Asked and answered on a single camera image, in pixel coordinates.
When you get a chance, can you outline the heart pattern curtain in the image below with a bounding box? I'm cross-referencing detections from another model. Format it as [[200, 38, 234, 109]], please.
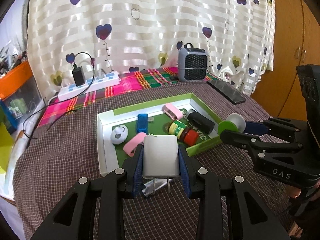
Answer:
[[27, 0, 276, 99]]

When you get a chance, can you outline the green white cardboard box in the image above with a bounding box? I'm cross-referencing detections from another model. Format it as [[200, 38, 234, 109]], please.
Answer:
[[97, 93, 222, 177]]

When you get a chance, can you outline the black rectangular device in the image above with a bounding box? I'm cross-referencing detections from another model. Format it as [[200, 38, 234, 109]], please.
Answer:
[[185, 109, 215, 134]]

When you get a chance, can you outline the brown jar red lid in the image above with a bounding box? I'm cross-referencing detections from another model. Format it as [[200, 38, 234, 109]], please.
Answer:
[[168, 120, 199, 146]]

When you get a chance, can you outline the pink folding clip front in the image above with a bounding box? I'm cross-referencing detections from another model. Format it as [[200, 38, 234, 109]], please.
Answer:
[[123, 132, 147, 157]]

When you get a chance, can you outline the silver metal lighter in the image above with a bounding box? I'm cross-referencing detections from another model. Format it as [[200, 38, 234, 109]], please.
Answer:
[[142, 178, 175, 197]]

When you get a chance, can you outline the black power adapter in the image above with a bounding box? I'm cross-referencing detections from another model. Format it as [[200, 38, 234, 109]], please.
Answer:
[[72, 67, 86, 87]]

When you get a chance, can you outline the black smartphone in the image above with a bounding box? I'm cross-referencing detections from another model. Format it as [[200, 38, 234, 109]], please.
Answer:
[[207, 79, 246, 105]]

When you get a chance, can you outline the black power cable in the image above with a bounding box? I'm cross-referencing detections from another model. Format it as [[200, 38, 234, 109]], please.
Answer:
[[22, 51, 96, 140]]

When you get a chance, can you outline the blue usb tester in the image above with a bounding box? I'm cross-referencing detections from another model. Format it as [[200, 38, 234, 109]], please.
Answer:
[[136, 113, 154, 134]]

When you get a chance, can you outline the white power strip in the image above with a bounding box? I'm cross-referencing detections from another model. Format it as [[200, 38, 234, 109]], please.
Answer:
[[57, 72, 120, 101]]

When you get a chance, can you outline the orange lid storage bin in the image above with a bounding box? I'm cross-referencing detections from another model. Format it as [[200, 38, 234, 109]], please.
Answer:
[[1, 61, 42, 134]]

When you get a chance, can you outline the green white spool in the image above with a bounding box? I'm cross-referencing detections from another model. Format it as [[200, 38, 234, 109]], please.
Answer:
[[217, 113, 246, 134]]

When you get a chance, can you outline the white smiley face gadget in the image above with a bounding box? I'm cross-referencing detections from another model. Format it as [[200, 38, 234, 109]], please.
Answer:
[[110, 125, 129, 145]]

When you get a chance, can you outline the wooden cabinet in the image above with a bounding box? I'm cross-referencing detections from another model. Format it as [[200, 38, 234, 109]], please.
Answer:
[[251, 0, 319, 120]]

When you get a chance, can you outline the grey portable fan heater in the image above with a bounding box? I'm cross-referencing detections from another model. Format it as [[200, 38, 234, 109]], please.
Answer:
[[177, 43, 208, 82]]

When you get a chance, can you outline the white wall charger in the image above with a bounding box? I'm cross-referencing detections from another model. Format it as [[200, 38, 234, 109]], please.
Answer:
[[143, 135, 180, 190]]

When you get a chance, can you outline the person right hand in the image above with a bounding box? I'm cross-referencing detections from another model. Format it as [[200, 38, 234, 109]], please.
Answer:
[[286, 176, 319, 199]]

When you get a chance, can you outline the colourful plaid cloth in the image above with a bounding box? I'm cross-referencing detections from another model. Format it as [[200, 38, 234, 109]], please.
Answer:
[[38, 66, 220, 128]]

